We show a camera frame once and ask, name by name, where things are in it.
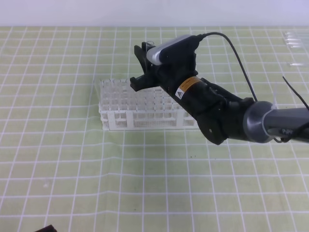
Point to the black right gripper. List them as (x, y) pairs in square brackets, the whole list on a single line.
[(167, 76)]

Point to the clear glass test tube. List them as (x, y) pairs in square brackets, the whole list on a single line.
[(150, 44)]

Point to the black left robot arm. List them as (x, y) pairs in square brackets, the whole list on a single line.
[(49, 228)]

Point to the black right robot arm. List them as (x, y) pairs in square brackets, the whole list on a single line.
[(220, 115)]

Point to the white test tube rack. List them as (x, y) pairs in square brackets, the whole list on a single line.
[(121, 108)]

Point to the green grid tablecloth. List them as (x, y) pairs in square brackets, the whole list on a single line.
[(59, 167)]

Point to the clear test tubes pile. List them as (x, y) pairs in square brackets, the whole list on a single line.
[(297, 39)]

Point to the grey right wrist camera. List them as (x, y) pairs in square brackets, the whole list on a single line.
[(170, 51)]

